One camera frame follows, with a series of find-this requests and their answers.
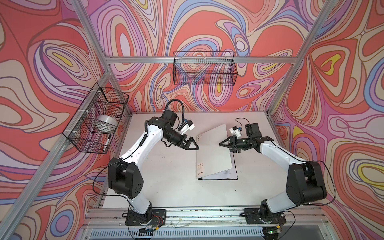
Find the silver tape roll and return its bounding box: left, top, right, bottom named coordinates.
left=94, top=115, right=118, bottom=134

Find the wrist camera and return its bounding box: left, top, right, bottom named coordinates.
left=230, top=126, right=242, bottom=139
left=178, top=119, right=195, bottom=135

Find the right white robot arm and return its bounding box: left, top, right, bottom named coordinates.
left=219, top=136, right=327, bottom=222

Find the black wire basket left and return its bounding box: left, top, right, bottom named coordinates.
left=63, top=83, right=129, bottom=154

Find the black wire basket back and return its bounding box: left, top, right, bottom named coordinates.
left=173, top=50, right=238, bottom=86

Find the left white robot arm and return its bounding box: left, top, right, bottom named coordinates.
left=108, top=116, right=199, bottom=219

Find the printed paper sheet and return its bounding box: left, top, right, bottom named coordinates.
left=201, top=152, right=238, bottom=180

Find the white folder black inside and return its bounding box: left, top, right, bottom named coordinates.
left=197, top=124, right=232, bottom=180

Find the black wire basket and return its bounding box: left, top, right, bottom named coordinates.
left=173, top=50, right=238, bottom=86
left=63, top=83, right=129, bottom=154

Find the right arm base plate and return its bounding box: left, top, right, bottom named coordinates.
left=240, top=208, right=287, bottom=225

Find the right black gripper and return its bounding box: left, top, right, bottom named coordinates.
left=219, top=134, right=252, bottom=153

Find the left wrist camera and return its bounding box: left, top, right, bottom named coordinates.
left=178, top=119, right=195, bottom=135

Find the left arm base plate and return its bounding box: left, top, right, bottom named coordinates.
left=122, top=209, right=167, bottom=227

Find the white marker pen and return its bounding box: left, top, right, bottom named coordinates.
left=102, top=139, right=110, bottom=153

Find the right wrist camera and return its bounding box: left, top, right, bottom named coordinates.
left=230, top=126, right=242, bottom=139

